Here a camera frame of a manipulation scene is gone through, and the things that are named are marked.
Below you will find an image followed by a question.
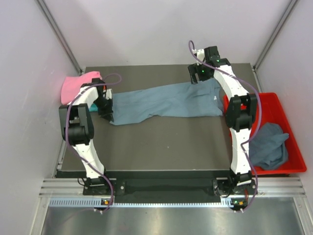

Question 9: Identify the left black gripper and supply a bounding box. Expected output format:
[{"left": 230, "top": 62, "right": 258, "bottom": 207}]
[{"left": 93, "top": 96, "right": 113, "bottom": 122}]

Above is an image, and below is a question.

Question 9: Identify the grey-blue polo shirt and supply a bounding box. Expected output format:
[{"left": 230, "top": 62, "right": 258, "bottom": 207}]
[{"left": 111, "top": 79, "right": 223, "bottom": 125}]

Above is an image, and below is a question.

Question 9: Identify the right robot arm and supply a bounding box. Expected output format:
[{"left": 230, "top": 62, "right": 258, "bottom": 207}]
[{"left": 188, "top": 41, "right": 259, "bottom": 194}]

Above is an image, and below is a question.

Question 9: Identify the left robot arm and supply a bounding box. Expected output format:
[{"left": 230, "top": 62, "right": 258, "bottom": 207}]
[{"left": 59, "top": 78, "right": 113, "bottom": 195}]

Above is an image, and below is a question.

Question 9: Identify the folded teal t-shirt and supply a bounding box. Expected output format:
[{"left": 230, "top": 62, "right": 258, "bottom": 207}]
[{"left": 89, "top": 104, "right": 98, "bottom": 112}]

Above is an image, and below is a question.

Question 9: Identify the folded pink t-shirt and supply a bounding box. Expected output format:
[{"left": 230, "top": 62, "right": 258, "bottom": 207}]
[{"left": 61, "top": 71, "right": 102, "bottom": 105}]

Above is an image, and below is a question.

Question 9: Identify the red plastic bin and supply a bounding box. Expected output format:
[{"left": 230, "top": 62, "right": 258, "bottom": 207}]
[{"left": 222, "top": 92, "right": 307, "bottom": 175}]

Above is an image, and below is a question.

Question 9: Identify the grey-blue shirt in bin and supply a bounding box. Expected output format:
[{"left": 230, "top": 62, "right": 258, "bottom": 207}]
[{"left": 249, "top": 122, "right": 289, "bottom": 170}]

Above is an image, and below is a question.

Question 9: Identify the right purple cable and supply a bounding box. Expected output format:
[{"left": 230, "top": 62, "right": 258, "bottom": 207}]
[{"left": 188, "top": 40, "right": 264, "bottom": 212}]

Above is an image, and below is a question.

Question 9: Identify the purple cable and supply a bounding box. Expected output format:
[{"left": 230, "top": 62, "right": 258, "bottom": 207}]
[
  {"left": 188, "top": 40, "right": 264, "bottom": 212},
  {"left": 64, "top": 73, "right": 122, "bottom": 213}
]

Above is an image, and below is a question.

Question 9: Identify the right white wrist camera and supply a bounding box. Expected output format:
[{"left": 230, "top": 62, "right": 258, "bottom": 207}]
[{"left": 192, "top": 49, "right": 205, "bottom": 65}]

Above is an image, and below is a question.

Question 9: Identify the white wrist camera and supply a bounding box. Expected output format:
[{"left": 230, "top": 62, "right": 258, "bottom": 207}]
[
  {"left": 104, "top": 89, "right": 112, "bottom": 100},
  {"left": 192, "top": 49, "right": 205, "bottom": 65}
]

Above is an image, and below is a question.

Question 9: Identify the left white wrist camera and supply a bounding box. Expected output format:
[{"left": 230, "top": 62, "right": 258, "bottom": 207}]
[{"left": 104, "top": 89, "right": 112, "bottom": 100}]

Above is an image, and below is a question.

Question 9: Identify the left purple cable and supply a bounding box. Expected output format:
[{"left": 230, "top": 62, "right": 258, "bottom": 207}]
[{"left": 64, "top": 73, "right": 122, "bottom": 213}]

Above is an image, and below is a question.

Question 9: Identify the grey slotted cable duct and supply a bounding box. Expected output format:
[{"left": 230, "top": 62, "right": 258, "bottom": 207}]
[{"left": 49, "top": 197, "right": 244, "bottom": 209}]

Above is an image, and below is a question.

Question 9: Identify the aluminium frame rail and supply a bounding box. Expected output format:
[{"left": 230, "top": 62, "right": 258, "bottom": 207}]
[{"left": 39, "top": 177, "right": 306, "bottom": 197}]

